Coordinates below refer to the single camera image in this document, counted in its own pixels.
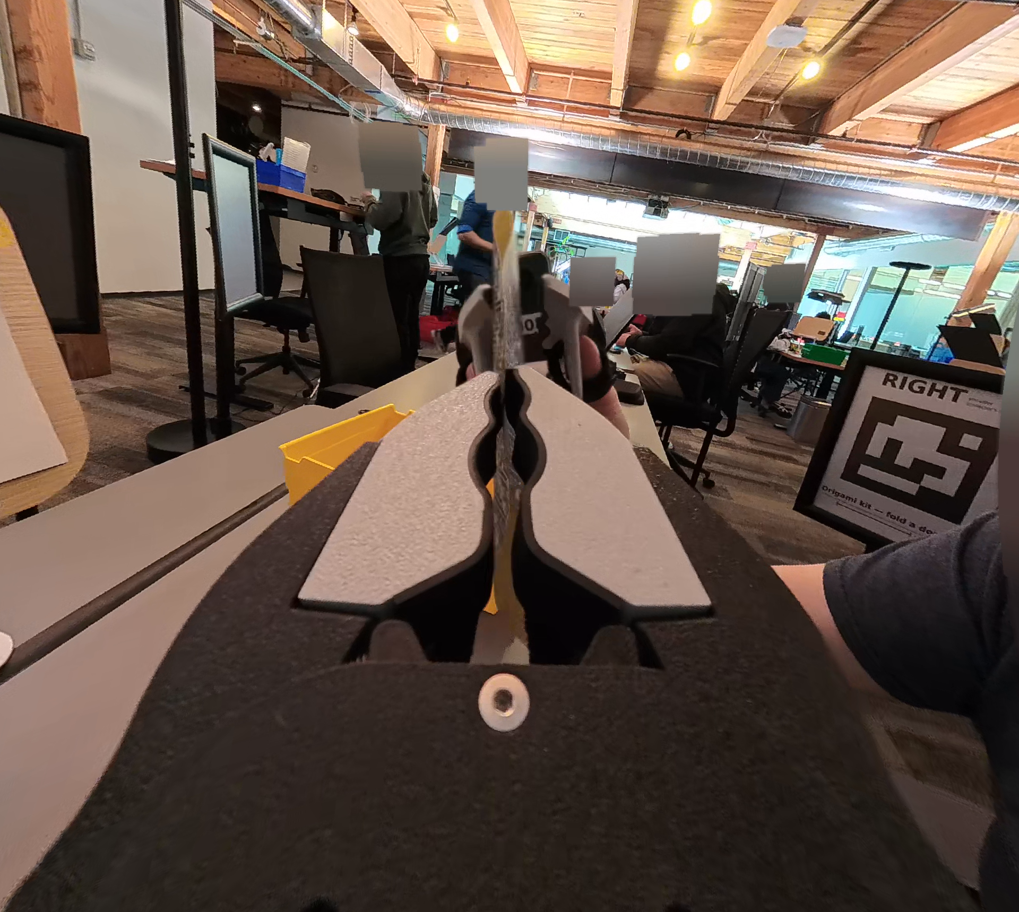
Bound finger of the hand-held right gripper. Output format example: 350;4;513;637
459;283;501;374
543;274;593;342

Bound person's right forearm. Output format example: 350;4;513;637
771;560;886;700

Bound person's right hand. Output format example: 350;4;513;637
580;333;632;444

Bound black uplight floor lamp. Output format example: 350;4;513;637
870;260;934;353

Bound yellow plastic bin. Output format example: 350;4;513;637
279;404;417;507

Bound wooden top standing desk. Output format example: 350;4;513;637
140;158;377;254

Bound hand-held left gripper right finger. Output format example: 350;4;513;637
506;368;714;665

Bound black framed grey panel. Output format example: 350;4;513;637
0;112;105;337

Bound grey trash can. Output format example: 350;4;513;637
787;395;834;449

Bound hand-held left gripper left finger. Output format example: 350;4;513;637
296;373;506;665

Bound white board on black stand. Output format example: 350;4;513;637
201;132;277;413

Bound black floor lamp pole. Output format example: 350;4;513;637
96;0;245;465

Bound black framed marker sign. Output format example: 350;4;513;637
793;349;1007;550

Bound blue storage bins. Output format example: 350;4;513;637
255;136;313;194

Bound silver ventilation duct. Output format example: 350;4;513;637
182;0;1019;214

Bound black mesh office chair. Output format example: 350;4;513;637
300;247;401;409

